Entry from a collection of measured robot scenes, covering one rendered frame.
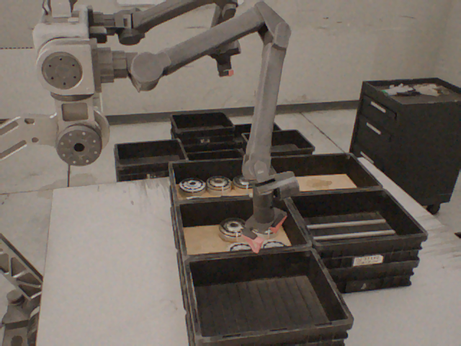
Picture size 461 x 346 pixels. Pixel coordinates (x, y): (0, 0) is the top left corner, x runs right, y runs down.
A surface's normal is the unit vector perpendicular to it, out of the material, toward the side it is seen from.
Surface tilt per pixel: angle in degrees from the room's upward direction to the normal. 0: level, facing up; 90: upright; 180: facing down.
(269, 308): 0
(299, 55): 90
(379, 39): 90
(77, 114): 90
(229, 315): 0
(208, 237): 0
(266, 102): 56
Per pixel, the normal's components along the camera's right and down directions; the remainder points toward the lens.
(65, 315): 0.04, -0.87
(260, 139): 0.23, -0.26
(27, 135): 0.28, 0.47
